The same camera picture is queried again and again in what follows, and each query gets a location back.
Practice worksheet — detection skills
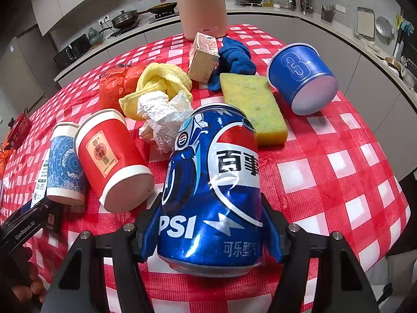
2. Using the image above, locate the red paper cup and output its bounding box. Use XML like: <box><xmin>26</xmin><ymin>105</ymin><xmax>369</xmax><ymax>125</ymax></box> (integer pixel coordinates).
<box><xmin>73</xmin><ymin>109</ymin><xmax>155</xmax><ymax>213</ymax></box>

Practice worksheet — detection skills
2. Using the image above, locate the blue Pepsi can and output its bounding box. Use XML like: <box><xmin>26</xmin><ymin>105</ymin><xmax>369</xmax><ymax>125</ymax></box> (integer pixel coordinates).
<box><xmin>157</xmin><ymin>103</ymin><xmax>263</xmax><ymax>278</ymax></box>

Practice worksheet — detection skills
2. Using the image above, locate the blue patterned paper cup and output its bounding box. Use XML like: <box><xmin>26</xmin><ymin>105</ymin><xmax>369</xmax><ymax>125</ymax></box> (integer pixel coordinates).
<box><xmin>46</xmin><ymin>122</ymin><xmax>86</xmax><ymax>206</ymax></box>

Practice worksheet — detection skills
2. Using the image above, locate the white tissue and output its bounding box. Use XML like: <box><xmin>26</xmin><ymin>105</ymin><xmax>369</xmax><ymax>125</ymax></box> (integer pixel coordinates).
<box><xmin>137</xmin><ymin>91</ymin><xmax>194</xmax><ymax>153</ymax></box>

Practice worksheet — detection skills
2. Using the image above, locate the yellow sponge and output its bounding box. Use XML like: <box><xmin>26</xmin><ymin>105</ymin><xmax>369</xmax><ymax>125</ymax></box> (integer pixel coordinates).
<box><xmin>220</xmin><ymin>73</ymin><xmax>288</xmax><ymax>146</ymax></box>

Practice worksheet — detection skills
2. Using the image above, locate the red plastic bag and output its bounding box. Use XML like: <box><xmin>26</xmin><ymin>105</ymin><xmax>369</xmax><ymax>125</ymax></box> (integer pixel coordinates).
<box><xmin>99</xmin><ymin>64</ymin><xmax>146</xmax><ymax>114</ymax></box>

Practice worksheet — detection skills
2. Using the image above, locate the yellow cloth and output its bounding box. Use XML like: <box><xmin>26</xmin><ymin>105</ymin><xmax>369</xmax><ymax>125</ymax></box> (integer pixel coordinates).
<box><xmin>119</xmin><ymin>62</ymin><xmax>193</xmax><ymax>121</ymax></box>

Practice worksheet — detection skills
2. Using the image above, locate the blue number paper cup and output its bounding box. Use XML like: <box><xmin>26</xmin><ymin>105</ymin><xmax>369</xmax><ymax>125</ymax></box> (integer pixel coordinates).
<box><xmin>266</xmin><ymin>43</ymin><xmax>339</xmax><ymax>116</ymax></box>

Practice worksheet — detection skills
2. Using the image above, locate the blue cloth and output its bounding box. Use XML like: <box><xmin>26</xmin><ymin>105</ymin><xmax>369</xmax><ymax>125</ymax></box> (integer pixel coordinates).
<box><xmin>208</xmin><ymin>37</ymin><xmax>256</xmax><ymax>92</ymax></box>

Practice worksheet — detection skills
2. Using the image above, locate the white milk carton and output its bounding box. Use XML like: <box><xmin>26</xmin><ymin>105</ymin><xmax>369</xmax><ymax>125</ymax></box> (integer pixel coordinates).
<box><xmin>187</xmin><ymin>33</ymin><xmax>219</xmax><ymax>83</ymax></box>

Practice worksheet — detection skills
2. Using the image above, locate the person's left hand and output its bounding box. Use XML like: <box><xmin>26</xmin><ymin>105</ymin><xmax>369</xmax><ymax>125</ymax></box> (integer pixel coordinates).
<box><xmin>7</xmin><ymin>246</ymin><xmax>47</xmax><ymax>305</ymax></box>

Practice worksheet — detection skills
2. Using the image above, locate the red packet on table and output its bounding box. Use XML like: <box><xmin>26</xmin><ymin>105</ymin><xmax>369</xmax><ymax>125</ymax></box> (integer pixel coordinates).
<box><xmin>6</xmin><ymin>113</ymin><xmax>32</xmax><ymax>150</ymax></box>

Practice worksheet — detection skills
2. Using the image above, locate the black microwave oven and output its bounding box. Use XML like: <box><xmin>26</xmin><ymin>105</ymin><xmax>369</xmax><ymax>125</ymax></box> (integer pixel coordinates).
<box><xmin>54</xmin><ymin>34</ymin><xmax>91</xmax><ymax>70</ymax></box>

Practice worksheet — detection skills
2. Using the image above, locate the teal ceramic vase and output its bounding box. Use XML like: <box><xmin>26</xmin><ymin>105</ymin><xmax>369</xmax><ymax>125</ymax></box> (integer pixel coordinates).
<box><xmin>88</xmin><ymin>28</ymin><xmax>104</xmax><ymax>47</ymax></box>

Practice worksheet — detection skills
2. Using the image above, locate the black lidded cooking pot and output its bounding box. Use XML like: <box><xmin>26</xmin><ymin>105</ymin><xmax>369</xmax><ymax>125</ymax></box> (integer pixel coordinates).
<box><xmin>111</xmin><ymin>10</ymin><xmax>139</xmax><ymax>30</ymax></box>

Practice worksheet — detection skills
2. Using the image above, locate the utensil holder cup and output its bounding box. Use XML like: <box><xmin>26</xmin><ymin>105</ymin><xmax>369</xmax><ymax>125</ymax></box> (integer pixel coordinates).
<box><xmin>321</xmin><ymin>4</ymin><xmax>336</xmax><ymax>23</ymax></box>

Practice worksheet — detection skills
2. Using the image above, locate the dark wine bottle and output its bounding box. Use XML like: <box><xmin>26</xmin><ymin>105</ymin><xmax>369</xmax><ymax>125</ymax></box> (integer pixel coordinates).
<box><xmin>288</xmin><ymin>0</ymin><xmax>297</xmax><ymax>11</ymax></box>

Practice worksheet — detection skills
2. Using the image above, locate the pink thermos jug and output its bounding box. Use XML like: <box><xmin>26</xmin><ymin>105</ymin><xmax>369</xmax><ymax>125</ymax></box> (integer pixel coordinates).
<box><xmin>177</xmin><ymin>0</ymin><xmax>228</xmax><ymax>41</ymax></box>

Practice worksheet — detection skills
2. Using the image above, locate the metal colander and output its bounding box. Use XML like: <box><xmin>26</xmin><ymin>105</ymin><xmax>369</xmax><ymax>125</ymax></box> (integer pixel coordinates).
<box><xmin>375</xmin><ymin>16</ymin><xmax>394</xmax><ymax>38</ymax></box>

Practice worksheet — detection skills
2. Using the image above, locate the grey cutting board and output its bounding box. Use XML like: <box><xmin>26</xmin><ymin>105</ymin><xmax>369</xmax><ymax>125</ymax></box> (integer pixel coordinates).
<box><xmin>357</xmin><ymin>7</ymin><xmax>375</xmax><ymax>41</ymax></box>

